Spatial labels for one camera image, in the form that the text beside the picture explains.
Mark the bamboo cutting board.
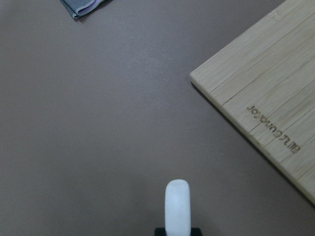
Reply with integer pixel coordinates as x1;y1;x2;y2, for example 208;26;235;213
190;0;315;201

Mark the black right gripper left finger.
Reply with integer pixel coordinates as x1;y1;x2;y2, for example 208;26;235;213
154;228;166;236

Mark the folded grey cloth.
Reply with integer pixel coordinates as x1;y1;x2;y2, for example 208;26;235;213
60;0;112;20

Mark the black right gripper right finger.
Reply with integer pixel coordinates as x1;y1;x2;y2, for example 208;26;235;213
190;228;202;236

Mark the white ceramic spoon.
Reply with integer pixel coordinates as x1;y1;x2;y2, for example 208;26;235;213
164;179;191;236

